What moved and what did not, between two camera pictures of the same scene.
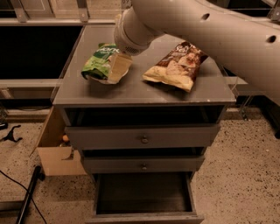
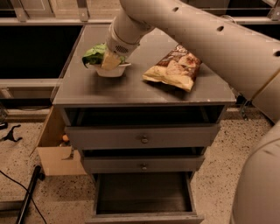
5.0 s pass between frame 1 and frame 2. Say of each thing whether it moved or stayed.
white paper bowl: moved
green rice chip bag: moved
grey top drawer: stayed
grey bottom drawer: stayed
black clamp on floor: stayed
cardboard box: stayed
